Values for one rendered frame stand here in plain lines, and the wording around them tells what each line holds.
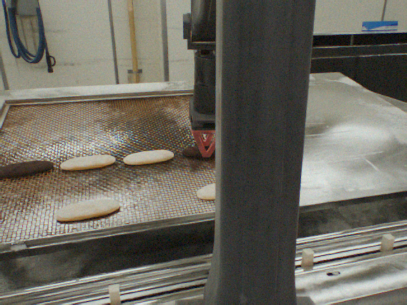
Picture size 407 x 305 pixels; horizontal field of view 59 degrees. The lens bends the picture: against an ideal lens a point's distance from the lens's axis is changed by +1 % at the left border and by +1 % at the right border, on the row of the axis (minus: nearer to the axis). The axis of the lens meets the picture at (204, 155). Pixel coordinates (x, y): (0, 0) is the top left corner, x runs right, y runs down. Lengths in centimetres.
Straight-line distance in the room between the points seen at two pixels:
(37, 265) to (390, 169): 68
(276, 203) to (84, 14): 393
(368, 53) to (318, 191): 200
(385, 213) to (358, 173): 10
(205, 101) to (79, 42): 349
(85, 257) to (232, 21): 53
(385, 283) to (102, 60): 380
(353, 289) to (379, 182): 29
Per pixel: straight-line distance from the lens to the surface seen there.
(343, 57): 253
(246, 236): 21
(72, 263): 64
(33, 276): 64
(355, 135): 92
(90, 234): 57
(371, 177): 77
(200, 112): 67
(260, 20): 18
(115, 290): 50
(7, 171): 73
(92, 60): 412
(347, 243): 64
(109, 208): 60
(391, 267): 60
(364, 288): 55
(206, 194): 62
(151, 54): 415
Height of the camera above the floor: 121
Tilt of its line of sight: 23 degrees down
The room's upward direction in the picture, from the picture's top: straight up
